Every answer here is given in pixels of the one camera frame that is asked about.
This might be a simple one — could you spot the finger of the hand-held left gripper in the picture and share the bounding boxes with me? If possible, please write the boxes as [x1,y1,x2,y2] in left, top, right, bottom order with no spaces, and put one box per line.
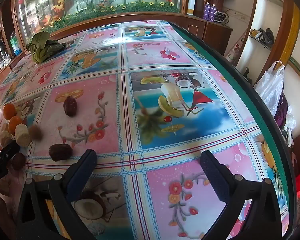
[0,142,20,166]

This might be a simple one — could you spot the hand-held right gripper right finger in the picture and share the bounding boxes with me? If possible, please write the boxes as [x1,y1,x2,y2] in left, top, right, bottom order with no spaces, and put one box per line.
[199,150,294,240]

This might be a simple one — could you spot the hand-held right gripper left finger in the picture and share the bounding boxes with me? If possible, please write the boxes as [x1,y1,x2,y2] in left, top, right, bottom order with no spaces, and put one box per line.
[16,149,98,240]

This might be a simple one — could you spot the dark red date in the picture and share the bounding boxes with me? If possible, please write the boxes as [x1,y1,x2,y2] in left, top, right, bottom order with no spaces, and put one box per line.
[11,152,26,170]
[64,97,78,117]
[48,144,73,162]

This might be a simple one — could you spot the pale sugarcane piece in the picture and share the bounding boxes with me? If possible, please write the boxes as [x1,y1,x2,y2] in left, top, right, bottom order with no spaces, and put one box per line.
[14,124,31,147]
[0,130,14,143]

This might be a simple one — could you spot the brown longan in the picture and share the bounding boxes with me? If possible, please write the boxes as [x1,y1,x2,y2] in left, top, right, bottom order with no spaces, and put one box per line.
[30,126,43,140]

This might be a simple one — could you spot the colourful printed tablecloth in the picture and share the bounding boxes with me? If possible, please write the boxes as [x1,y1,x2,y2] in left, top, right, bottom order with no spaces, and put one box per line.
[0,20,290,240]

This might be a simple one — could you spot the purple cloth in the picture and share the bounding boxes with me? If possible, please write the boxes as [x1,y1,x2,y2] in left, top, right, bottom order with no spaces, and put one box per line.
[275,97,289,128]

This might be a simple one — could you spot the white plastic bag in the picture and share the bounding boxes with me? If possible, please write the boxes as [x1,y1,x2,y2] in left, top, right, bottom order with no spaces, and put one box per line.
[254,61,285,115]

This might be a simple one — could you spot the green bok choy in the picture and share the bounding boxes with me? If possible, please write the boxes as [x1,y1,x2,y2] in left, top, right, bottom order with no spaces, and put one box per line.
[26,31,67,64]

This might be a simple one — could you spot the green labelled plastic bottle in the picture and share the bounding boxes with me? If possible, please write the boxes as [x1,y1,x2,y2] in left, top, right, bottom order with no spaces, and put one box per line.
[10,31,22,55]

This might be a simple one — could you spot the wooden partition cabinet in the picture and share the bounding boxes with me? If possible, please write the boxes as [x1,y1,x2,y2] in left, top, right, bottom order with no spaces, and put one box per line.
[50,12,233,57]

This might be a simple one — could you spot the dark shoes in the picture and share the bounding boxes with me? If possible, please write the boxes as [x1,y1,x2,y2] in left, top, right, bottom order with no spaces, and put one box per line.
[259,28,275,43]

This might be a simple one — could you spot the wooden yellow door frame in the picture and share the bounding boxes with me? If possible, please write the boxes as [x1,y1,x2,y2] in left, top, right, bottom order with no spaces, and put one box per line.
[261,0,300,85]

